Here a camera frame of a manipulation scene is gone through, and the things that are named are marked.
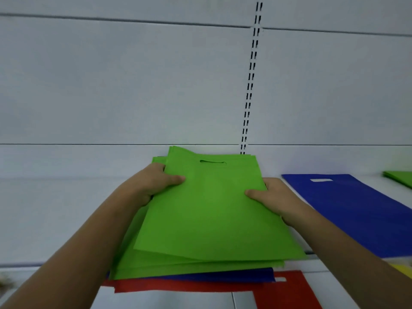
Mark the person's right hand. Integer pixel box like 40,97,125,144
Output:
245,177,314,227

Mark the person's left hand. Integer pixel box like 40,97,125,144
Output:
121,163,186,208

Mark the stack of green fabric bags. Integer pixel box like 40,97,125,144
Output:
110,146,306,281

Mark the person's left forearm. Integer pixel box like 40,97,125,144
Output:
0,186,145,309

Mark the person's right forearm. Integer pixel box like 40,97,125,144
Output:
283,207,412,309

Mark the blue fabric bag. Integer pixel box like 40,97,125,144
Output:
106,267,276,283
281,174,412,259

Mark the red fabric bag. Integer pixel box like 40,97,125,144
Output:
102,270,323,309

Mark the slotted metal shelf upright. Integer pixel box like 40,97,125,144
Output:
240,0,264,155

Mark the green fabric bag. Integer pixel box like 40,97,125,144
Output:
382,171,412,189

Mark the yellow fabric bag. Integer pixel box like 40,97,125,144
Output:
389,263,412,280

